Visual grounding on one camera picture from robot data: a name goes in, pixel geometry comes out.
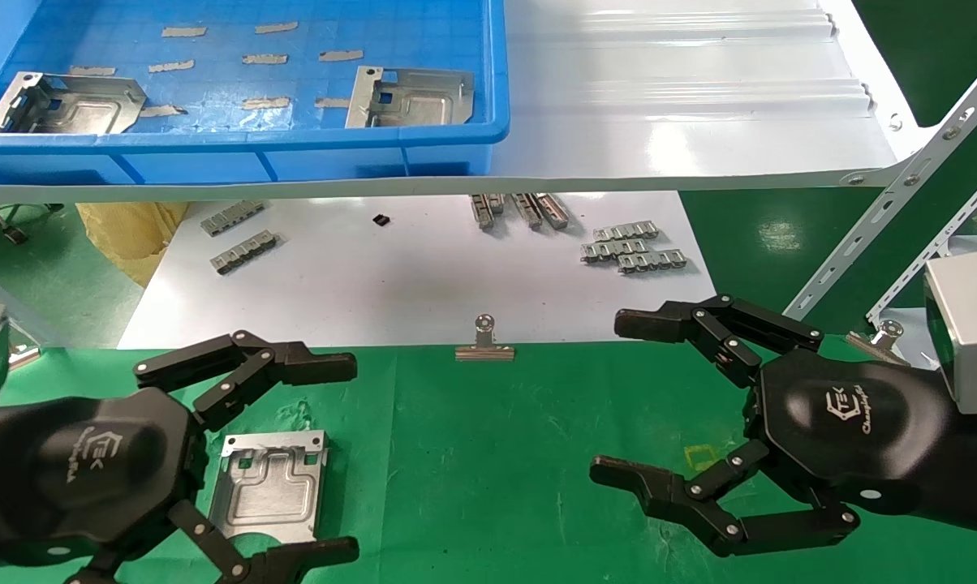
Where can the white lower shelf board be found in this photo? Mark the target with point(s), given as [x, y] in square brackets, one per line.
[375, 284]

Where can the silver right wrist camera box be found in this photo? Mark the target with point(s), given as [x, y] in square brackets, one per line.
[975, 324]

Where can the white shelf board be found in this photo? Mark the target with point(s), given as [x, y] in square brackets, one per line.
[375, 284]
[659, 97]

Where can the green table mat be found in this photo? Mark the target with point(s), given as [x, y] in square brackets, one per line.
[497, 487]

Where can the white upper shelf board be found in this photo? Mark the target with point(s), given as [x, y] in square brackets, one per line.
[659, 97]

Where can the grey tape strip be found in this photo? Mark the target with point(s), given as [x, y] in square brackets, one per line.
[341, 56]
[183, 32]
[160, 111]
[276, 27]
[170, 66]
[330, 102]
[264, 58]
[91, 70]
[265, 103]

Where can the silver binder clip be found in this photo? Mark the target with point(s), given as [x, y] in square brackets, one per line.
[484, 351]
[24, 353]
[882, 337]

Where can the stamped sheet metal plate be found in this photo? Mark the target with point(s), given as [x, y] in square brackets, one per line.
[75, 109]
[423, 101]
[269, 487]

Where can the notched metal bracket part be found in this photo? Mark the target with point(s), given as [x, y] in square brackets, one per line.
[233, 217]
[626, 231]
[651, 260]
[610, 251]
[245, 251]

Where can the metal rail part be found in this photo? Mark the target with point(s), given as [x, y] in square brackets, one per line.
[497, 203]
[527, 211]
[481, 212]
[553, 211]

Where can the beige plastic bag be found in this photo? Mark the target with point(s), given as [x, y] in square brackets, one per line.
[127, 235]

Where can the blue plastic bin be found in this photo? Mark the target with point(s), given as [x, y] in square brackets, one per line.
[294, 158]

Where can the white perforated rack upright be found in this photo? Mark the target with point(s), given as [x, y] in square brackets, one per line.
[862, 229]
[34, 332]

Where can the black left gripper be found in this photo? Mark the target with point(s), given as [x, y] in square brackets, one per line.
[83, 470]

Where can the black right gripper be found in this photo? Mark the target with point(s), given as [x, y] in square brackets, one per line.
[854, 430]

